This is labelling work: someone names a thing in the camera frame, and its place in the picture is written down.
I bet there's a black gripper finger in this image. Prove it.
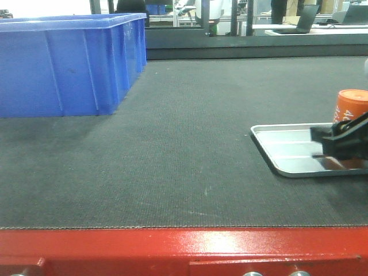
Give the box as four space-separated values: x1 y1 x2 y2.
310 113 367 160

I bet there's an orange cylindrical capacitor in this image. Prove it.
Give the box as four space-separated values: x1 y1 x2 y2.
332 89 367 122

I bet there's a red conveyor frame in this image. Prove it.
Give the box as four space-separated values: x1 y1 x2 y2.
1 227 367 275

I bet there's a black laptop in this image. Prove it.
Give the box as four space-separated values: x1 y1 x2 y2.
273 5 320 35

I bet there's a dark conveyor belt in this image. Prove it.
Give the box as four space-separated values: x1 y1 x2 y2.
1 56 367 229

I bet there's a small steel tray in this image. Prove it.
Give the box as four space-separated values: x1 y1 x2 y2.
251 122 367 178

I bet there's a large blue conveyor bin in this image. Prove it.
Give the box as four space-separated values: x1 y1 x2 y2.
1 13 147 118

